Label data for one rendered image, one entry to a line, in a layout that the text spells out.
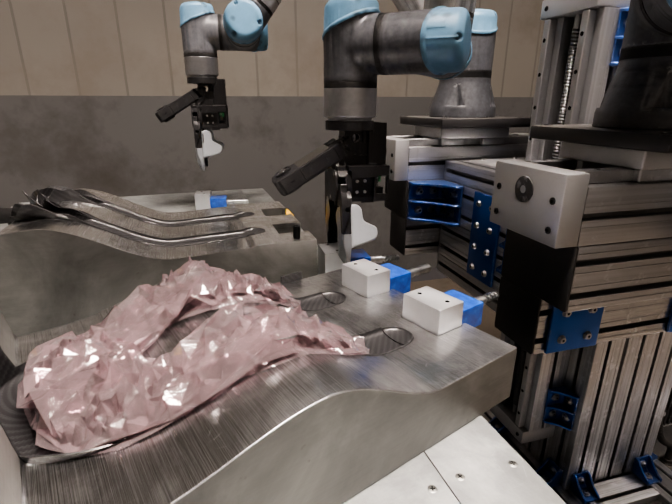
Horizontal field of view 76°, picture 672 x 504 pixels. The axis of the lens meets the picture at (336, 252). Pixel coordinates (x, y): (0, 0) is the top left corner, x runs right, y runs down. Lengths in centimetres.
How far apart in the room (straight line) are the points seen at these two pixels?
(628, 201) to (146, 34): 209
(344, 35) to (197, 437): 50
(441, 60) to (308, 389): 43
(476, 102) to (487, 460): 81
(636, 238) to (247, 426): 54
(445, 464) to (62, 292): 47
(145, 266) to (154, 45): 183
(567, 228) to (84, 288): 59
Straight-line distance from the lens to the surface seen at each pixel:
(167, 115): 114
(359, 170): 63
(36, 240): 60
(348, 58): 62
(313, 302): 51
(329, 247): 69
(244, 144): 232
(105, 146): 237
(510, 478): 40
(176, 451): 29
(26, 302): 63
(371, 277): 50
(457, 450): 40
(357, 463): 34
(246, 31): 97
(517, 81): 290
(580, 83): 92
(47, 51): 242
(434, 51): 59
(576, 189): 58
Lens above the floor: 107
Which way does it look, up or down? 19 degrees down
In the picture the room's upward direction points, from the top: straight up
